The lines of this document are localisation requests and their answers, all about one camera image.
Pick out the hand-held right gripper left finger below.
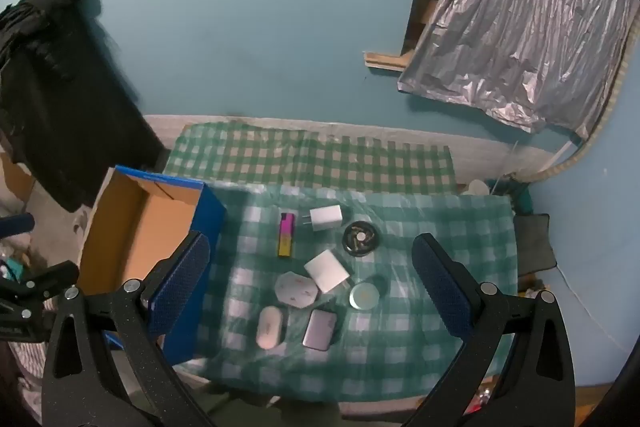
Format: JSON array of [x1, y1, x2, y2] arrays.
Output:
[[41, 231, 223, 427]]

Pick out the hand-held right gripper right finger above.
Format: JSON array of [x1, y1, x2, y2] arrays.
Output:
[[400, 233, 576, 427]]

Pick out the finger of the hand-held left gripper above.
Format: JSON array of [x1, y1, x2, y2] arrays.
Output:
[[0, 213, 36, 238], [0, 259, 81, 308]]

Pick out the blue cardboard box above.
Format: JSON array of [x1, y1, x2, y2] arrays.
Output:
[[75, 165, 227, 367]]

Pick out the green round tin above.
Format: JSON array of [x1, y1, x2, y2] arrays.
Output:
[[348, 274, 388, 312]]

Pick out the black round tin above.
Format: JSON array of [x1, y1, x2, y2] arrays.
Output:
[[342, 220, 377, 258]]

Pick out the white oval case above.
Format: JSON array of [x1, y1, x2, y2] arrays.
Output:
[[256, 305, 285, 351]]

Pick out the pink and yellow lighter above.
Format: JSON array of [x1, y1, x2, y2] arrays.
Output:
[[277, 213, 297, 259]]

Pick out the white octagonal case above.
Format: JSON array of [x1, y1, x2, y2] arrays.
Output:
[[274, 271, 320, 309]]

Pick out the large white charger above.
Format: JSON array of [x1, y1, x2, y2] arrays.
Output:
[[303, 249, 351, 294]]

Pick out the dark grey rectangular device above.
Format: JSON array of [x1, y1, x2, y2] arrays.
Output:
[[302, 308, 338, 352]]

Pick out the small white charger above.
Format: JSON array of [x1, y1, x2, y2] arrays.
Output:
[[299, 205, 345, 233]]

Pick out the brown cardboard sheet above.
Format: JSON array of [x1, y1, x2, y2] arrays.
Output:
[[0, 152, 36, 208]]

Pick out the grey bedding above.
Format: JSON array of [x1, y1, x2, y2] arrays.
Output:
[[7, 339, 48, 423]]

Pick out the large-check green tablecloth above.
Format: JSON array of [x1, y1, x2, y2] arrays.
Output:
[[172, 184, 518, 403]]

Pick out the dark cushion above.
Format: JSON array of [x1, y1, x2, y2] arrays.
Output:
[[512, 213, 558, 278]]

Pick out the black hanging cloth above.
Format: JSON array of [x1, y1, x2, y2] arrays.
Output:
[[0, 0, 168, 212]]

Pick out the small-check green cloth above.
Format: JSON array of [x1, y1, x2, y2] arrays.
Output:
[[162, 122, 457, 196]]

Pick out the wooden plank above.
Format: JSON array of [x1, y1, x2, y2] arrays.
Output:
[[363, 51, 413, 70]]

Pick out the silver foil sheet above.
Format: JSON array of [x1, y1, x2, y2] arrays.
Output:
[[397, 0, 638, 142]]

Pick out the beige rope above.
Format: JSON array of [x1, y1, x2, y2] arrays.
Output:
[[530, 52, 631, 182]]

